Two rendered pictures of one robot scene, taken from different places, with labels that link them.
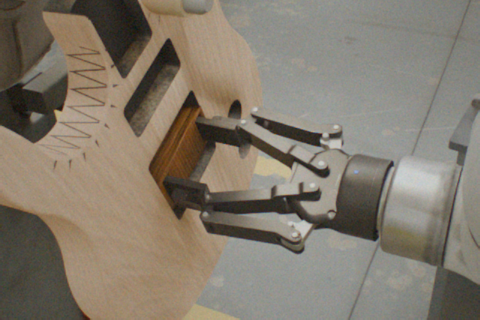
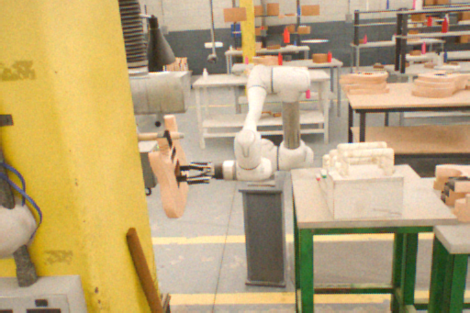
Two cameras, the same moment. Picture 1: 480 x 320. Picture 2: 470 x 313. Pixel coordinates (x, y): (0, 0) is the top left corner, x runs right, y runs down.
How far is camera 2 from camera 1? 1.27 m
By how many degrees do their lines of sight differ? 28
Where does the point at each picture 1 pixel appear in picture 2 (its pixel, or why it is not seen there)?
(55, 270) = not seen: hidden behind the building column
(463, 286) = (255, 246)
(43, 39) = not seen: hidden behind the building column
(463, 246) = (239, 170)
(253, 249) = (171, 270)
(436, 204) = (232, 165)
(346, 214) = (217, 173)
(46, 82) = not seen: hidden behind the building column
